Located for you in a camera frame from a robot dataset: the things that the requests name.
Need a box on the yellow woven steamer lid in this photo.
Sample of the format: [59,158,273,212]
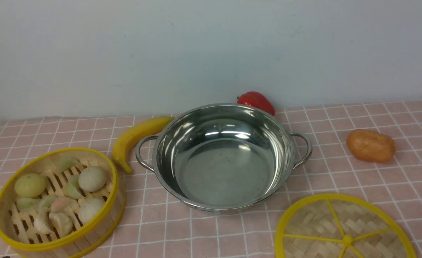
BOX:
[273,193,417,258]

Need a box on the yellow bamboo steamer basket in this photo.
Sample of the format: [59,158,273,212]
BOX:
[0,148,126,258]

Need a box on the stainless steel pot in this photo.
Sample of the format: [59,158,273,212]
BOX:
[136,104,312,214]

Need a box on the red bell pepper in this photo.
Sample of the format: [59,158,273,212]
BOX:
[237,91,275,116]

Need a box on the yellow banana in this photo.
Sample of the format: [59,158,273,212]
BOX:
[112,116,174,175]

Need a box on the white round bun upper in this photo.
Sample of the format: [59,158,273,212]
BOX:
[78,166,107,192]

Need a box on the white round bun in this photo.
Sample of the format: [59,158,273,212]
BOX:
[78,198,105,224]
[78,166,107,192]

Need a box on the white round bun lower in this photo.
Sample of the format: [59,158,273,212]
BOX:
[78,198,105,224]

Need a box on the green dumpling top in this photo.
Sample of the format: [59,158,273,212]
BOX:
[55,157,80,175]

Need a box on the green dumpling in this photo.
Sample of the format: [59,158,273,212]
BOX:
[55,157,80,175]
[15,195,58,212]
[65,175,85,199]

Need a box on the green dumpling middle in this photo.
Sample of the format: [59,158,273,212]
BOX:
[65,175,85,199]

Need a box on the orange potato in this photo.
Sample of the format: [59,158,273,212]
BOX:
[346,129,396,163]

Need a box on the pink dumpling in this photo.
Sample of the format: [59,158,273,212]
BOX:
[49,196,75,213]

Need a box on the white dumpling bottom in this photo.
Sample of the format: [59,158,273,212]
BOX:
[49,213,73,238]

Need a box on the white dumpling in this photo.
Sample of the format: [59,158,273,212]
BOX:
[49,213,73,238]
[33,207,54,235]

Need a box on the pink checkered tablecloth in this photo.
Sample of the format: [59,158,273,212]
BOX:
[0,101,422,258]

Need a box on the green dumpling left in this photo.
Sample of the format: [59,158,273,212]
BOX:
[15,195,58,212]

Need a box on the yellow-green round bun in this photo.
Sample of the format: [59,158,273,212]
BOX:
[14,173,47,198]

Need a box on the white dumpling left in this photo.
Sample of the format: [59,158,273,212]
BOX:
[33,207,54,235]

